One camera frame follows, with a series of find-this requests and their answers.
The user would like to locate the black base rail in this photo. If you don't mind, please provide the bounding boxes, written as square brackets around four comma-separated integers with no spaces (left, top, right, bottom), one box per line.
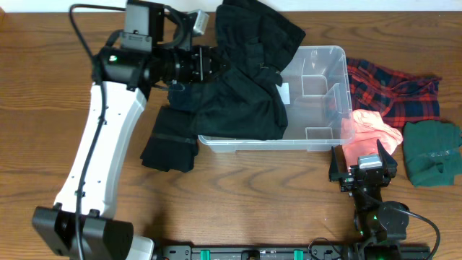
[154,244,432,260]

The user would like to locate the clear plastic storage container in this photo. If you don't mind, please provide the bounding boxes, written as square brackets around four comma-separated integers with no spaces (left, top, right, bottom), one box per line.
[199,45,354,152]

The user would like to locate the small black garment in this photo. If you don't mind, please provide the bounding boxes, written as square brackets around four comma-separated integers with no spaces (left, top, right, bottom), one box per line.
[140,106,199,173]

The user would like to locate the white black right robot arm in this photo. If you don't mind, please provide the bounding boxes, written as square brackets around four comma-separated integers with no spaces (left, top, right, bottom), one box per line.
[328,141,409,260]

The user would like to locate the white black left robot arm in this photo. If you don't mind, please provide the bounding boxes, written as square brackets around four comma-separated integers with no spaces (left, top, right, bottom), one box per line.
[32,1,222,259]

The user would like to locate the dark green garment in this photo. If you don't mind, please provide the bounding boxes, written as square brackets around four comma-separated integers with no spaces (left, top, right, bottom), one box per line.
[403,120,461,187]

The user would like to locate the large black garment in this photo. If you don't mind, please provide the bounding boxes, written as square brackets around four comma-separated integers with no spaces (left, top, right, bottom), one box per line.
[157,0,305,140]

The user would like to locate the red black plaid shirt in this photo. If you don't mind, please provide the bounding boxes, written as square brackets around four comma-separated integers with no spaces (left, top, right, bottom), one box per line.
[346,58,441,129]

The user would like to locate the pink garment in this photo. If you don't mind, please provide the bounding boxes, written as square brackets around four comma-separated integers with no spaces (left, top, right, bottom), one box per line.
[341,109,403,167]

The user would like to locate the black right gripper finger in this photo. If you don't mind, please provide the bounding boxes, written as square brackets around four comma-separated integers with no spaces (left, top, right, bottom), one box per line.
[328,147,341,181]
[377,139,398,177]

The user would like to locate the white label sticker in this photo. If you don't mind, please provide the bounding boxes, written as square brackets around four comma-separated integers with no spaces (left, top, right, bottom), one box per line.
[276,82,291,105]

